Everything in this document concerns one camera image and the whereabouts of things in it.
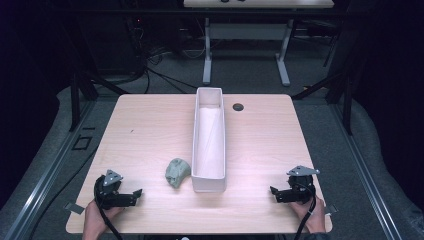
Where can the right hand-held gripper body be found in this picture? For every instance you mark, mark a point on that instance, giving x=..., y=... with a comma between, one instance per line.
x=300, y=188

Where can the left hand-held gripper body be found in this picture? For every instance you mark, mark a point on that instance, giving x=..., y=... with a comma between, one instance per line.
x=107, y=196

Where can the green cloth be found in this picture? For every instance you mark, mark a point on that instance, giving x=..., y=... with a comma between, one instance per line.
x=177, y=171

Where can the long white plastic box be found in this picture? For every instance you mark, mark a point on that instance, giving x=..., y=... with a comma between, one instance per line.
x=209, y=143

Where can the person's right hand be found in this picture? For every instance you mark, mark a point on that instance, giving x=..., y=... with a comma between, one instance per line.
x=315, y=218

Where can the black metal stand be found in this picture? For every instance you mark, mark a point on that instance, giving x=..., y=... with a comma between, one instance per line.
x=346, y=100
x=76, y=100

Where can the dark equipment rack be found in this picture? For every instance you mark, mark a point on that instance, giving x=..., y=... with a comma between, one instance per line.
x=136, y=43

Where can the white desk with metal legs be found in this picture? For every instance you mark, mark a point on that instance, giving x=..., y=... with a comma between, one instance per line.
x=246, y=31

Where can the metal table bracket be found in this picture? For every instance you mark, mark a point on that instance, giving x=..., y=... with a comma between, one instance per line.
x=74, y=208
x=330, y=209

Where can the aluminium floor rail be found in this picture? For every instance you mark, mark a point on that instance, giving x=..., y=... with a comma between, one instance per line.
x=366, y=173
x=46, y=173

